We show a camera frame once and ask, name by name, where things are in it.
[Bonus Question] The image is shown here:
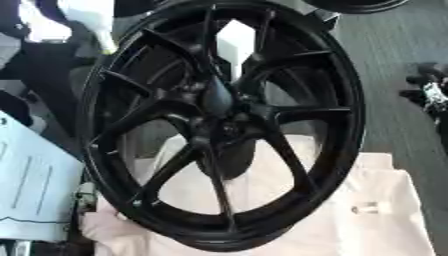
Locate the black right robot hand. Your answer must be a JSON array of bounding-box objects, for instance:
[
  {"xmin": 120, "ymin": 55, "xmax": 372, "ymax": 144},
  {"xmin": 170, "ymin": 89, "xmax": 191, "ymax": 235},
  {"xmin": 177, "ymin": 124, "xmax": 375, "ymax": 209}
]
[{"xmin": 399, "ymin": 62, "xmax": 448, "ymax": 153}]

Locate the black spoked wheel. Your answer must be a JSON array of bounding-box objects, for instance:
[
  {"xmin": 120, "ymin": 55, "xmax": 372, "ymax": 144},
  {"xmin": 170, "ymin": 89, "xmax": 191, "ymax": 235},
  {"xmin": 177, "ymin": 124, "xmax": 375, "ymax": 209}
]
[{"xmin": 77, "ymin": 0, "xmax": 368, "ymax": 253}]

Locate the black round wheel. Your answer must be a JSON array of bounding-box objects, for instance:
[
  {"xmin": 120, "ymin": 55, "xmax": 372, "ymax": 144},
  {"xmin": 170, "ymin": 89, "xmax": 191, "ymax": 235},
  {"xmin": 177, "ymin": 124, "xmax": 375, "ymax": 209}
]
[{"xmin": 302, "ymin": 0, "xmax": 412, "ymax": 15}]

